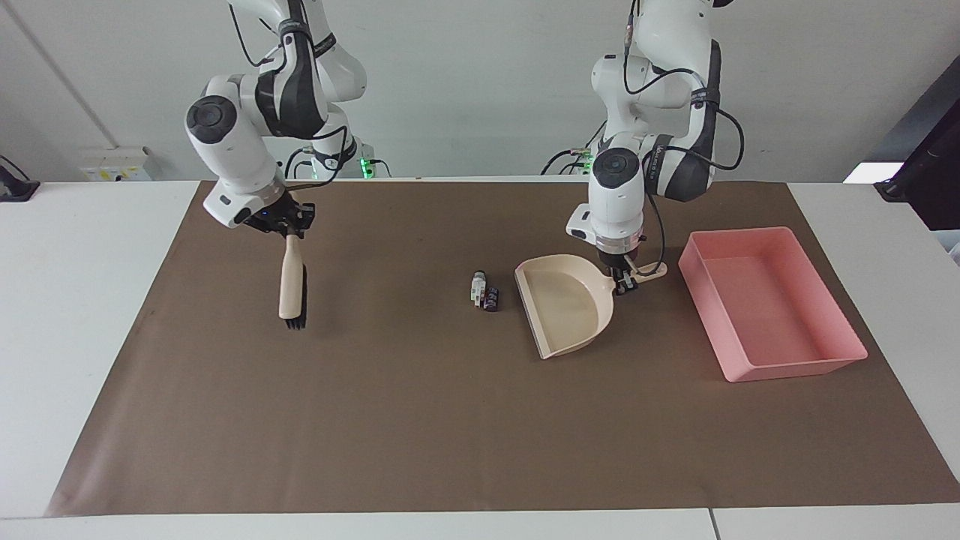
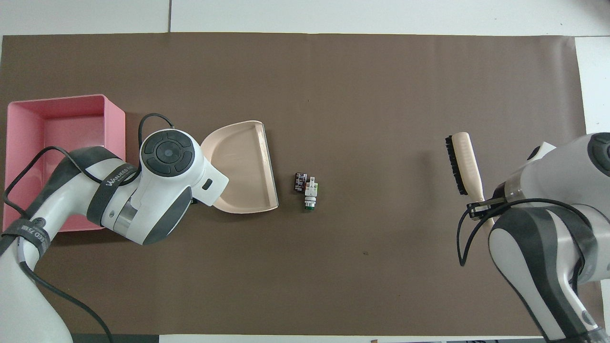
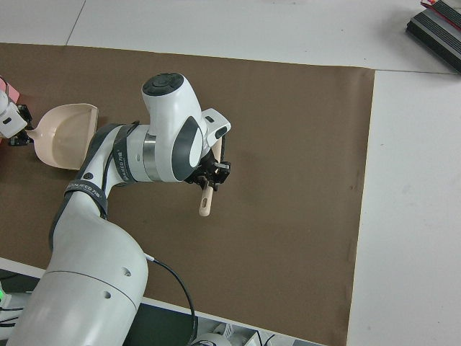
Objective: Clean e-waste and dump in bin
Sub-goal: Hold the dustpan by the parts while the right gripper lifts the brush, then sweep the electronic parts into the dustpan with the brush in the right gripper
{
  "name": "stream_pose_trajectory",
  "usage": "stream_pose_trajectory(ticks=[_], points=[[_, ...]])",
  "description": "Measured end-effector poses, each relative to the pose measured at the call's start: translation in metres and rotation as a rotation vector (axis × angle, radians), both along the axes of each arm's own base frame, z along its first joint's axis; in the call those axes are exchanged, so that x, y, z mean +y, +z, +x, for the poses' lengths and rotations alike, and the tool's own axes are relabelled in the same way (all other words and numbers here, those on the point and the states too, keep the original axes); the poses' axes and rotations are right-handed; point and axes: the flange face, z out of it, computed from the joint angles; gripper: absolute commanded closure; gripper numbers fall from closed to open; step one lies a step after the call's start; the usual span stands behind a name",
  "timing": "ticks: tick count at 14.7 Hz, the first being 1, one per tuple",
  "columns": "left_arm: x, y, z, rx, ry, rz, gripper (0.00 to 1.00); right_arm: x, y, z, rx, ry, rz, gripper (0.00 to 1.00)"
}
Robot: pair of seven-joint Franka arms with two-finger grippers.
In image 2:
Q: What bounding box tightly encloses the beige plastic dustpan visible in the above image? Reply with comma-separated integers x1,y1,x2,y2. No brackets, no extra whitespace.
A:
200,121,280,214

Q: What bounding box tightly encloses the beige brush with black bristles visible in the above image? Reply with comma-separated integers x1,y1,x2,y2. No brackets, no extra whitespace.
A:
445,132,497,239

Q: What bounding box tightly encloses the white and green electronic component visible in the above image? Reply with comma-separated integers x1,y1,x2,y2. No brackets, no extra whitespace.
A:
303,176,319,212

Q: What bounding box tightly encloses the pink plastic bin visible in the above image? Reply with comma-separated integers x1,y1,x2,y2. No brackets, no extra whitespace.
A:
2,94,127,233

